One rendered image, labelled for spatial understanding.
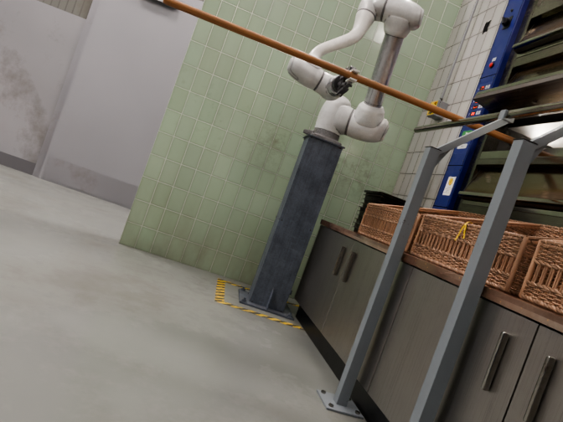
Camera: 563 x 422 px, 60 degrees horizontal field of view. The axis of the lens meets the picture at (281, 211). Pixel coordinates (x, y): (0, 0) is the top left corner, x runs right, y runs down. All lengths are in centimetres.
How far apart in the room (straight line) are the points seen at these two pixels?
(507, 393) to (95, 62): 471
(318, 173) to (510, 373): 179
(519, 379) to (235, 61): 258
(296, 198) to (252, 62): 101
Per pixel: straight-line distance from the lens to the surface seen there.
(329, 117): 281
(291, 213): 273
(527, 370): 119
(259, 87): 326
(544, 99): 239
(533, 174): 235
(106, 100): 519
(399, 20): 269
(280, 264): 276
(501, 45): 298
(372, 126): 278
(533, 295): 131
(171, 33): 522
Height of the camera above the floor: 61
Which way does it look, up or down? 1 degrees down
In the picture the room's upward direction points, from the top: 20 degrees clockwise
